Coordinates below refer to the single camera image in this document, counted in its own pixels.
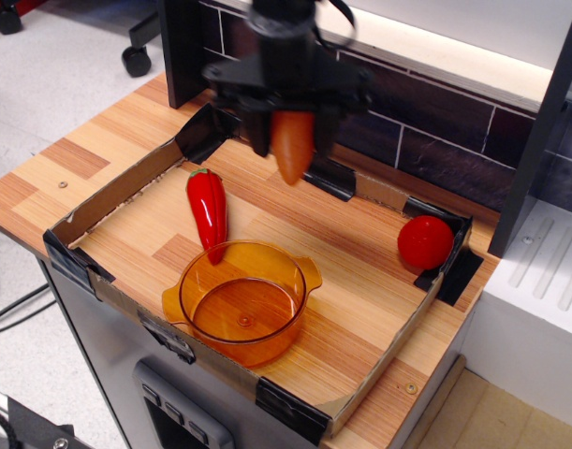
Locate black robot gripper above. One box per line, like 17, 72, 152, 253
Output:
202, 38, 371, 157

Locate orange toy carrot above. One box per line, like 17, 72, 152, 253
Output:
271, 110, 315, 185

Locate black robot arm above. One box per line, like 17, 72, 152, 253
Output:
202, 1, 371, 157

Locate orange transparent plastic pot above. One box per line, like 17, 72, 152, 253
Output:
162, 240, 322, 368

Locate red toy chili pepper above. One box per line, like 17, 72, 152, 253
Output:
186, 168, 227, 265

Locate black office chair base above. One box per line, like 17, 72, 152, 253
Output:
121, 12, 160, 78

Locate red toy tomato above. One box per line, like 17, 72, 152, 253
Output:
397, 215, 454, 270

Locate grey toy oven door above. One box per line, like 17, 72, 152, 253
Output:
133, 361, 235, 449

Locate white toy sink drainer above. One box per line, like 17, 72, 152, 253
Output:
463, 201, 572, 403

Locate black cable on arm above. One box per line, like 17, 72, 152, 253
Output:
313, 0, 358, 48

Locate black cables on floor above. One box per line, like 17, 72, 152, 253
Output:
0, 282, 58, 339

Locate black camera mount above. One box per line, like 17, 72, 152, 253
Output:
0, 392, 90, 449

